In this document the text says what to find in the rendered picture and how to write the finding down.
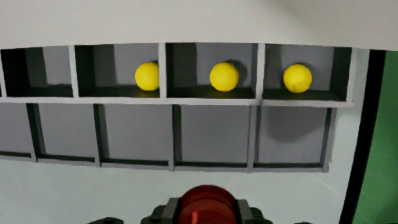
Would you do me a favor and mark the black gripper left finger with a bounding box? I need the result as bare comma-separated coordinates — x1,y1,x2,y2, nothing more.
87,197,181,224

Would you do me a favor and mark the red plug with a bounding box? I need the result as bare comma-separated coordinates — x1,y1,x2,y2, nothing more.
177,185,237,224

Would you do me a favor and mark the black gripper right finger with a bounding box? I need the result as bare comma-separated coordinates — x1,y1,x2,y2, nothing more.
234,199,274,224

